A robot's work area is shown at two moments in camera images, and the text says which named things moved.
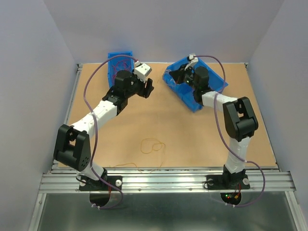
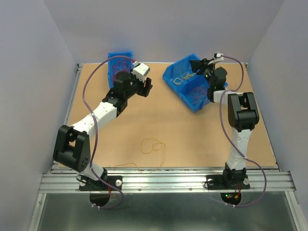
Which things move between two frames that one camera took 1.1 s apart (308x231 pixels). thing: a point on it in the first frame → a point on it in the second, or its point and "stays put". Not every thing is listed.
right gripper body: x=189 y=76 → x=209 y=70
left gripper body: x=140 y=89 stays put
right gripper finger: x=179 y=75 → x=196 y=65
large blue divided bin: x=185 y=92 stays put
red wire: x=121 y=65 stays put
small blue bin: x=117 y=64 stays put
